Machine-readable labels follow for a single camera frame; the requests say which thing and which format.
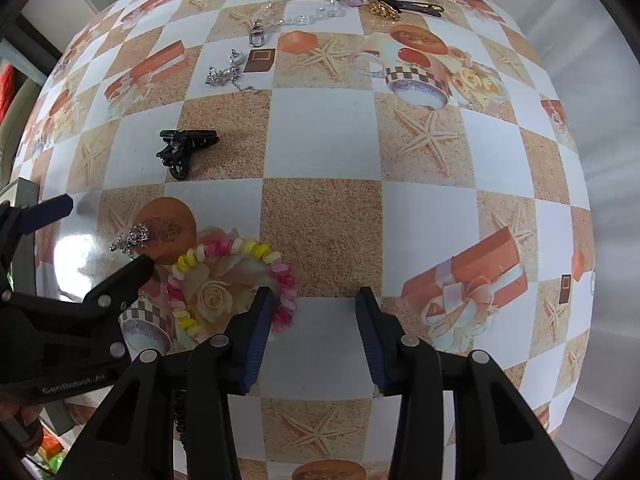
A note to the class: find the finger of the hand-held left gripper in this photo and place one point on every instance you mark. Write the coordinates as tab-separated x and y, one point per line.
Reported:
122	280
50	211

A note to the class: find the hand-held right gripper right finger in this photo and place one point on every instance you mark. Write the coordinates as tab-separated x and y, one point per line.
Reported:
372	340

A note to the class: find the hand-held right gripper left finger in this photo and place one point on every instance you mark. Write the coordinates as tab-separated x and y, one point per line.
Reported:
257	340

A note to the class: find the black claw hair clip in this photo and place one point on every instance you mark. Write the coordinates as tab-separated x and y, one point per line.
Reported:
180	155

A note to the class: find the green sofa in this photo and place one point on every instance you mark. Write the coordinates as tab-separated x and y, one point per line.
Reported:
20	105

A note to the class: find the gold brooch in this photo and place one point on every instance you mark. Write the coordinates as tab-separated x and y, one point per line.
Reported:
381	9

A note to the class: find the black hair pin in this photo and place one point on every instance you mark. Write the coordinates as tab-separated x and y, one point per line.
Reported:
420	7

